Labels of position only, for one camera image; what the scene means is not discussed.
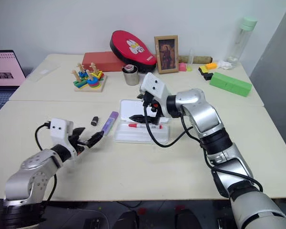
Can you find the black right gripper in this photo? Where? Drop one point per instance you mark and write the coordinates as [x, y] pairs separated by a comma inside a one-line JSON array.
[[149, 101]]

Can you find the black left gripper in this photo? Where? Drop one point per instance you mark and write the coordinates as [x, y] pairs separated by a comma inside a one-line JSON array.
[[79, 144]]

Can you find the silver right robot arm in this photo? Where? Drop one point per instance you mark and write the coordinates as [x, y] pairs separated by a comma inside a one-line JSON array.
[[205, 119]]

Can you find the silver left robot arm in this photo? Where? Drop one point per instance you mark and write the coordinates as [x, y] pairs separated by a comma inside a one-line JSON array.
[[33, 171]]

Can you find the red marker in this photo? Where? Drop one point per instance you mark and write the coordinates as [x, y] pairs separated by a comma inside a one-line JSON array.
[[134, 125]]

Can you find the purple marker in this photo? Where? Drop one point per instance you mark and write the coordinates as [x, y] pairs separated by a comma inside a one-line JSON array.
[[110, 122]]

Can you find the small black cap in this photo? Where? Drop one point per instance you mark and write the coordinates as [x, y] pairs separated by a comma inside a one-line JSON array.
[[94, 121]]

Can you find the white plastic tray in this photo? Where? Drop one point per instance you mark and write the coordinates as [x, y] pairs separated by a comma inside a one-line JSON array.
[[140, 136]]

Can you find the metal cup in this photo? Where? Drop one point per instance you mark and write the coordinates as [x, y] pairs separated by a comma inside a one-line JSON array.
[[131, 78]]

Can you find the wooden shape stacking toy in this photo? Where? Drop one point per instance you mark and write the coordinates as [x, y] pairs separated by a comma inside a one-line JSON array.
[[90, 82]]

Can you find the red and white stamp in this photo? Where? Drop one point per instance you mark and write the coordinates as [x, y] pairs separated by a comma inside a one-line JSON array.
[[128, 68]]

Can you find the pink block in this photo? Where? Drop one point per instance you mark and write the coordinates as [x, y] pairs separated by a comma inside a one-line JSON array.
[[182, 66]]

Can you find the small yellow-green block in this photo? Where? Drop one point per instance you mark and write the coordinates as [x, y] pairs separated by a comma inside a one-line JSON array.
[[189, 69]]

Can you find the red black boxing pad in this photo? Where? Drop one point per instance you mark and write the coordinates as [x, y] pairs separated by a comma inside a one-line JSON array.
[[131, 47]]

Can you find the yellow black small toy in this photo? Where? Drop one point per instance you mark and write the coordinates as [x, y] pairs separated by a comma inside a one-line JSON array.
[[206, 74]]

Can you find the red rectangular box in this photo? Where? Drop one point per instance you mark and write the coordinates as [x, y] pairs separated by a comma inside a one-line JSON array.
[[97, 61]]

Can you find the clear plastic tube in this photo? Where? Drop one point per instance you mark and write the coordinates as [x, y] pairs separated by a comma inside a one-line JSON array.
[[190, 56]]

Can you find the orange yellow block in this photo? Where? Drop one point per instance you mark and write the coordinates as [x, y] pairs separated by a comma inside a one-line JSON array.
[[211, 65]]

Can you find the green rectangular box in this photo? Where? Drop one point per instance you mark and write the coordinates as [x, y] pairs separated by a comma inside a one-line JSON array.
[[230, 84]]

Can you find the dark rounded shape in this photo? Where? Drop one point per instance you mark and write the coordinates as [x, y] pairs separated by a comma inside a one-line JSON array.
[[126, 220], [188, 219]]

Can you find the white crumpled tissue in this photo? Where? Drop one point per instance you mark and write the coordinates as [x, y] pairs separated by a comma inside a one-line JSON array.
[[225, 64]]

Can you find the laptop with pink screen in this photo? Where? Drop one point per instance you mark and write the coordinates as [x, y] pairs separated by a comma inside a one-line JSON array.
[[4, 69]]

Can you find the clear bottle with green cap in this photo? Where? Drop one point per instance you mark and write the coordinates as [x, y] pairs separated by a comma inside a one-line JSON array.
[[239, 43]]

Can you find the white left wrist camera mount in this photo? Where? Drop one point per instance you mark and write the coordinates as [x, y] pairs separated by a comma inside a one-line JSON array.
[[58, 130]]

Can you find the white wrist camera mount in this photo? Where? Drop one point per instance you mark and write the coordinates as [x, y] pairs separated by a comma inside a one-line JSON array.
[[58, 130], [155, 87]]

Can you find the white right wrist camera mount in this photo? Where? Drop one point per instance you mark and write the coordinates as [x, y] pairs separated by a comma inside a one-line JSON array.
[[155, 87]]

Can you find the wooden picture frame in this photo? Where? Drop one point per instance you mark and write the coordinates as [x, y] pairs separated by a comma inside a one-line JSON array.
[[166, 54]]

